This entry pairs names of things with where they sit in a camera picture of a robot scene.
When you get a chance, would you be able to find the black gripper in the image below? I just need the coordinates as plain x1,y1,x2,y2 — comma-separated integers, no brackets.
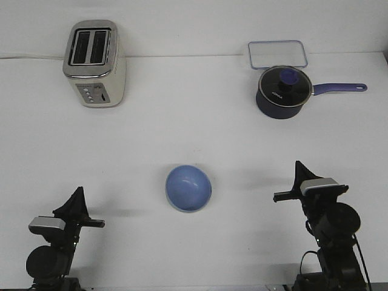
273,161,348,218
41,186,105,243

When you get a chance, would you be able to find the blue bowl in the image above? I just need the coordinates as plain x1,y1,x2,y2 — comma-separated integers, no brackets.
165,165,212,213

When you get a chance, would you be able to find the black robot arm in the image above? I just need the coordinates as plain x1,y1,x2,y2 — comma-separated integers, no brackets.
26,186,105,290
273,161,372,290

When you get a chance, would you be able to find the dark blue saucepan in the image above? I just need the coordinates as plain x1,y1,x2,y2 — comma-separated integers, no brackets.
256,83,368,119

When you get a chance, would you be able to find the glass pot lid blue knob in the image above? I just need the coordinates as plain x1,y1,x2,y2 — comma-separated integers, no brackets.
258,65,313,94

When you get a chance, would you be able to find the silver cream two-slot toaster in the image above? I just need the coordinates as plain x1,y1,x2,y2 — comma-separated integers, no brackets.
62,19,127,108

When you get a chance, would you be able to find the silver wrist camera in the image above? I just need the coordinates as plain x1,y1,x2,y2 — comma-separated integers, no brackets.
28,216,65,235
300,178,339,196

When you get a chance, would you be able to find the white toaster power cord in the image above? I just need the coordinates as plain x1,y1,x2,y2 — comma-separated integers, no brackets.
0,53,65,61

